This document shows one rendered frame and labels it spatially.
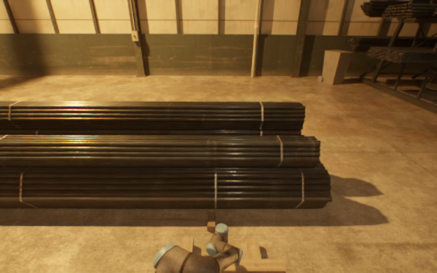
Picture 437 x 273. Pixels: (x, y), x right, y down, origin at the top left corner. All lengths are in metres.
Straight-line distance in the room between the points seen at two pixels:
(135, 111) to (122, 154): 0.56
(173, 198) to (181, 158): 0.43
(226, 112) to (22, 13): 9.89
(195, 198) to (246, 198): 0.52
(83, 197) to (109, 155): 0.53
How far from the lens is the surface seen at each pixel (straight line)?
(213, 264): 1.11
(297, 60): 9.44
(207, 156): 2.27
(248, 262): 2.05
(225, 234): 1.69
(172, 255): 1.08
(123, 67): 9.87
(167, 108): 2.65
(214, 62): 9.14
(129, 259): 2.42
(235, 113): 2.59
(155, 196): 2.47
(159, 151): 2.34
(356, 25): 10.55
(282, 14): 9.49
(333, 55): 8.83
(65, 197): 2.84
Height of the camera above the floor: 1.90
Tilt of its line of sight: 27 degrees down
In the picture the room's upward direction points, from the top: straight up
